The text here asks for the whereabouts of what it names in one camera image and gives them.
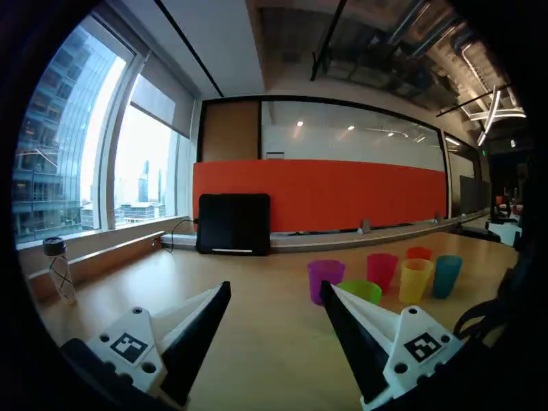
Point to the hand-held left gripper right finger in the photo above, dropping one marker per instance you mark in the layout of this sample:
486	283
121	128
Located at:
411	342

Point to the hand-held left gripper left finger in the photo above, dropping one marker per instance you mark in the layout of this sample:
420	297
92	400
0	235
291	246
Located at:
141	334

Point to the clear water bottle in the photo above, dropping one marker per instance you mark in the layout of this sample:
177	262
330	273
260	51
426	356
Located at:
59	272

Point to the yellow plastic cup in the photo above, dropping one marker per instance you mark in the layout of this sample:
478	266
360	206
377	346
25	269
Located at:
414	280

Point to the green plastic cup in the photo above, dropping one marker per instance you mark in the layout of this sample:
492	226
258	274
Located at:
364	292

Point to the blue plastic cup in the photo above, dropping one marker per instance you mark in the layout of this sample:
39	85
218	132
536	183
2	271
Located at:
446	276

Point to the pink plastic cup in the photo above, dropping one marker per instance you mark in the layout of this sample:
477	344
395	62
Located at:
381	269

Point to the orange plastic cup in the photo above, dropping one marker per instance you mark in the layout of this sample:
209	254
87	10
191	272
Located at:
419	253

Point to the purple plastic cup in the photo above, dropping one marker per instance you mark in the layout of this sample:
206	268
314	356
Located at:
323	276

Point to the black tablet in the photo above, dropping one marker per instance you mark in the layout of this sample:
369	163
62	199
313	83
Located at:
233	224

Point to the red desk screen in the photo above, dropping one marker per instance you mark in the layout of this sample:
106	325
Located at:
321	197

